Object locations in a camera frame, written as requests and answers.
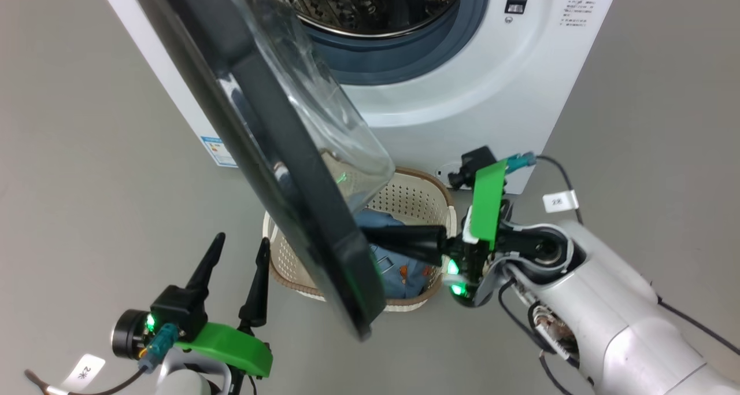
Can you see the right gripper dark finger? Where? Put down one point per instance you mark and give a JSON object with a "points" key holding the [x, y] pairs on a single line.
{"points": [[425, 253], [425, 234]]}

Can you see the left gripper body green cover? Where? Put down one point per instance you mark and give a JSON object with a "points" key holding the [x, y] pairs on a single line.
{"points": [[231, 349]]}

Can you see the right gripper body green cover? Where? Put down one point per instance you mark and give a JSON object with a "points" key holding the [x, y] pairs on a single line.
{"points": [[487, 210]]}

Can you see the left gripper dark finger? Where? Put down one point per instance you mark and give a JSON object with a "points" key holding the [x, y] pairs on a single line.
{"points": [[209, 265], [257, 296]]}

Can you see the blue garment with orange specks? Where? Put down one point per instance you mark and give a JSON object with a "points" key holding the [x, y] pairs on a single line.
{"points": [[404, 279]]}

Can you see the black glass washing machine door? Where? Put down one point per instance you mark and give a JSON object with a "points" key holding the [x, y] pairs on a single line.
{"points": [[277, 169]]}

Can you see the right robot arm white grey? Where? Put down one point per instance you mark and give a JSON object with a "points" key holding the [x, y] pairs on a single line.
{"points": [[607, 302]]}

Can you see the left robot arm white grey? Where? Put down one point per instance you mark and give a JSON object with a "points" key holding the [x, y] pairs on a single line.
{"points": [[185, 383]]}

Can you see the cream perforated laundry basket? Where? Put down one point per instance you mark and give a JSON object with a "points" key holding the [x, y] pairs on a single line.
{"points": [[416, 201]]}

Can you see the white front-load washing machine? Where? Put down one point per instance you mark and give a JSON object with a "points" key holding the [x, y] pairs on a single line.
{"points": [[491, 82]]}

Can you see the blue energy label sticker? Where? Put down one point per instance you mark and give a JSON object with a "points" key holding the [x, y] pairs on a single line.
{"points": [[219, 152]]}

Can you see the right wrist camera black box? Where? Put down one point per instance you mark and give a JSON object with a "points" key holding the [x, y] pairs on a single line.
{"points": [[477, 162]]}

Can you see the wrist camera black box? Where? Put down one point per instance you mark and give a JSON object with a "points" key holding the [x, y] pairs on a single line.
{"points": [[179, 311], [477, 162]]}

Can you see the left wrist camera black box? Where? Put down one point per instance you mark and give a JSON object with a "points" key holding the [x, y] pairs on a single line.
{"points": [[179, 311]]}

